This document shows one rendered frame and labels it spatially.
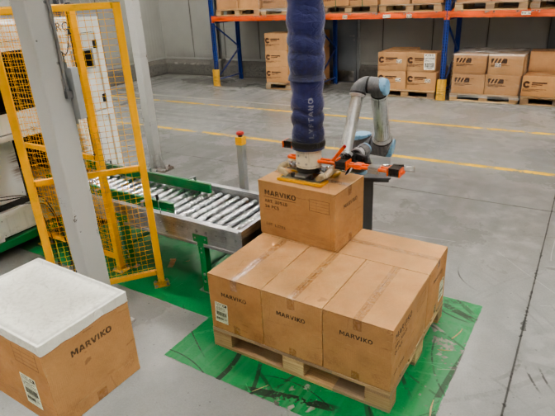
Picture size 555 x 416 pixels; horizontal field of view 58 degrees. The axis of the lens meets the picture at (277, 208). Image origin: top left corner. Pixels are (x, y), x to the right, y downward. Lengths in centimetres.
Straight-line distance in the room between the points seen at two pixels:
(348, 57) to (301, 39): 924
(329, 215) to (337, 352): 86
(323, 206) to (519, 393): 153
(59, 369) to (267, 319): 133
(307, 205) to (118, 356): 157
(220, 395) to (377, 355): 95
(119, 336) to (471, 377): 203
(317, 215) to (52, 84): 175
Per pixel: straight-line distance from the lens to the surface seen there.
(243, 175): 434
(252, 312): 306
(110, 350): 223
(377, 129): 387
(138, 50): 647
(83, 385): 221
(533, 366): 346
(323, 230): 325
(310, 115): 319
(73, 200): 332
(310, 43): 310
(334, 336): 281
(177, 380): 324
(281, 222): 343
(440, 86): 1029
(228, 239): 356
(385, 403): 294
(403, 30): 1188
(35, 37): 313
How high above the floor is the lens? 213
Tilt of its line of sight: 24 degrees down
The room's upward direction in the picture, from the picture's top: 3 degrees counter-clockwise
